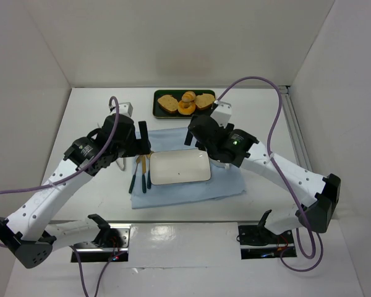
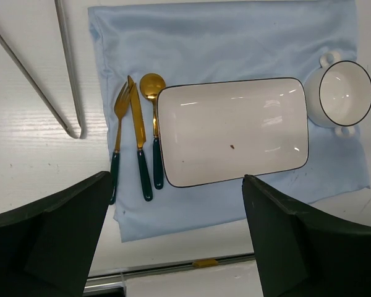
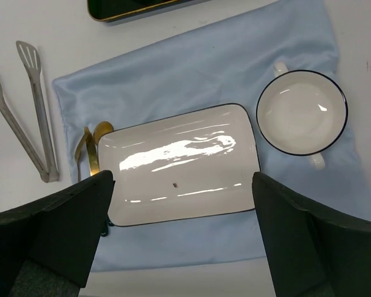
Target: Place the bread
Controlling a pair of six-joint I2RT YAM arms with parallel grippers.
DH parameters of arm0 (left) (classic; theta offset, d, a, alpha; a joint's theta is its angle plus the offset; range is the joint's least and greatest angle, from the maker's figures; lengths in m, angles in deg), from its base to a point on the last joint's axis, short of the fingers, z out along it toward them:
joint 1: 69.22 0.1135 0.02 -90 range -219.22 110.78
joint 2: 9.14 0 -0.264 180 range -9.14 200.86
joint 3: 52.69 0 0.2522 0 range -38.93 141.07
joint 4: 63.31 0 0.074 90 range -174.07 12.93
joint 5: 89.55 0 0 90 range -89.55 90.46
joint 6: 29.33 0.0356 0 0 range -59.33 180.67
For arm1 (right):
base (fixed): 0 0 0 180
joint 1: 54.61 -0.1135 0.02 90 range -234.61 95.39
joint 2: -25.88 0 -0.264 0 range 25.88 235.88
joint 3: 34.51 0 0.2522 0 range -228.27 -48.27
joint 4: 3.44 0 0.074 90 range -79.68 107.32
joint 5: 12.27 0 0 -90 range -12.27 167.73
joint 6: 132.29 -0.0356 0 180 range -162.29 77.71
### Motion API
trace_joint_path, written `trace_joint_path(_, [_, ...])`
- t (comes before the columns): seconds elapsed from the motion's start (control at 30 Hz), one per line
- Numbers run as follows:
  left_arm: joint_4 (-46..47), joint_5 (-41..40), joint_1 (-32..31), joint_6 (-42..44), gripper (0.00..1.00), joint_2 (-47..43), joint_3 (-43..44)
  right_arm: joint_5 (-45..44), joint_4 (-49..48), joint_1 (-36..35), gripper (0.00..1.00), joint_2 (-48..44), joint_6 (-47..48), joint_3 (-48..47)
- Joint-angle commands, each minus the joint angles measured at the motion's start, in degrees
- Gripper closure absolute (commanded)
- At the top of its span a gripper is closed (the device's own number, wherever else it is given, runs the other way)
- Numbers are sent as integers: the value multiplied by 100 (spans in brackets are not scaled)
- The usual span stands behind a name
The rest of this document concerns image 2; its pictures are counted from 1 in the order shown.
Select metal table rail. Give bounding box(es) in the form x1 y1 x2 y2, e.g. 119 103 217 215
83 252 255 296

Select stainless steel tongs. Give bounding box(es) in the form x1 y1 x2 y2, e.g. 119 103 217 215
0 0 87 139

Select gold knife green handle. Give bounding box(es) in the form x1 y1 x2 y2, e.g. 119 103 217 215
127 75 153 202

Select gold fork green handle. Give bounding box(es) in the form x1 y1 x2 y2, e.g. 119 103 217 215
109 83 134 205

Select white two-handled bowl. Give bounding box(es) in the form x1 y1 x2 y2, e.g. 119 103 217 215
304 51 371 138

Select gold spoon green handle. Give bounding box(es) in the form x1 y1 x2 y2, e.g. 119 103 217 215
140 73 166 190

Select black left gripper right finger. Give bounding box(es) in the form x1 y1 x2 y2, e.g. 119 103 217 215
242 175 371 296

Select yellow clip on rail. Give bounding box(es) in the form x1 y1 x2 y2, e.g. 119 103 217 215
192 259 219 269

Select white rectangular plate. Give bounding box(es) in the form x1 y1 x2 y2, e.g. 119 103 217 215
157 77 309 188

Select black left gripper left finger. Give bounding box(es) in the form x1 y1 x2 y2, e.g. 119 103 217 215
0 171 113 296

